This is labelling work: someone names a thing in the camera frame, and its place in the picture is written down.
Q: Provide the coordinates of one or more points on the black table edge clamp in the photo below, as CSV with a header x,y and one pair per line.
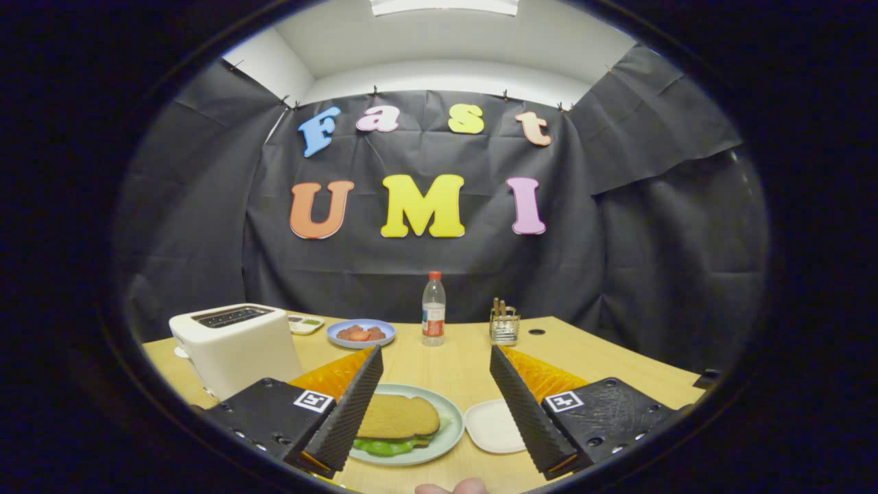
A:
x,y
706,379

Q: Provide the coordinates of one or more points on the pale green plate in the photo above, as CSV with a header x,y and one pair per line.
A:
x,y
449,425

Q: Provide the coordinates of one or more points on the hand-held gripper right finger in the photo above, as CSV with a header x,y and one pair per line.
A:
x,y
518,405

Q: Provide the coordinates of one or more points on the brown meat slice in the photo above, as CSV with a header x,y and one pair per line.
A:
x,y
376,333
346,333

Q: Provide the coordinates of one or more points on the ceiling light panel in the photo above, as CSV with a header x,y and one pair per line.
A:
x,y
444,5

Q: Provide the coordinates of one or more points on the red tomato slice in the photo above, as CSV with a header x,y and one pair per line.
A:
x,y
359,336

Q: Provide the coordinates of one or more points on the white toaster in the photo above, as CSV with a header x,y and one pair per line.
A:
x,y
233,357

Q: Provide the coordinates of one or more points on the small white square plate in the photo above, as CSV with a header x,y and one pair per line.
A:
x,y
490,429

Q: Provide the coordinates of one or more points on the blue plate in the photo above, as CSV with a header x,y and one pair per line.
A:
x,y
360,344

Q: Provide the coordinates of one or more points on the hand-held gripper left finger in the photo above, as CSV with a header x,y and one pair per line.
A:
x,y
357,405

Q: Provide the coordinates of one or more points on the black backdrop cloth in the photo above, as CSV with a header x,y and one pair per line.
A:
x,y
651,274

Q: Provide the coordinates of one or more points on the brown toasted bread slice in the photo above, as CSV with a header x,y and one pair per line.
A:
x,y
398,416

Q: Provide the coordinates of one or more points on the green lettuce leaf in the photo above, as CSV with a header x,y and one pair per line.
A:
x,y
384,448

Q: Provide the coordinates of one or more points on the clear plastic water bottle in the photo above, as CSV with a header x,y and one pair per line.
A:
x,y
433,315

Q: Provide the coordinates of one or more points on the white divided condiment tray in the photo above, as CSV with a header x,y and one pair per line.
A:
x,y
305,324

